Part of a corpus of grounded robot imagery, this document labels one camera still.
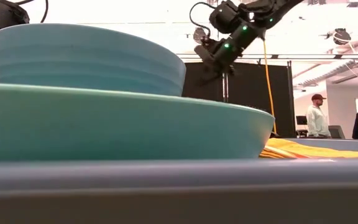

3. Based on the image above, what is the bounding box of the black partition screen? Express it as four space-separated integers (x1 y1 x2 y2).
181 61 296 139

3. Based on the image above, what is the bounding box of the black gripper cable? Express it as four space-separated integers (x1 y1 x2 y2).
13 0 50 24

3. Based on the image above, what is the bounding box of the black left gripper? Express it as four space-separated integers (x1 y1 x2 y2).
0 0 30 62

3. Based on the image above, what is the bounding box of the yellow cloth napkin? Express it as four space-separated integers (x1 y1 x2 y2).
259 138 358 160

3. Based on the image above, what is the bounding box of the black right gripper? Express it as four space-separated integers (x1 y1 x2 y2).
193 37 239 88

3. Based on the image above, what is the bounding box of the black ceiling camera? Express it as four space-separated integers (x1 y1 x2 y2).
192 27 208 45

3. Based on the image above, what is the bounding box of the blue plastic bowl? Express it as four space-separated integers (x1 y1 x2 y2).
0 23 187 98

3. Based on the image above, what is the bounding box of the yellow hanging cable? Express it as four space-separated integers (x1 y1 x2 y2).
262 37 278 134

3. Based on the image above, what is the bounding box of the blue plastic tray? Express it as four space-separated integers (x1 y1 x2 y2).
0 138 358 200

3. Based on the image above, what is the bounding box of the teal plastic plate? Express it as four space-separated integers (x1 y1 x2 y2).
0 83 275 163

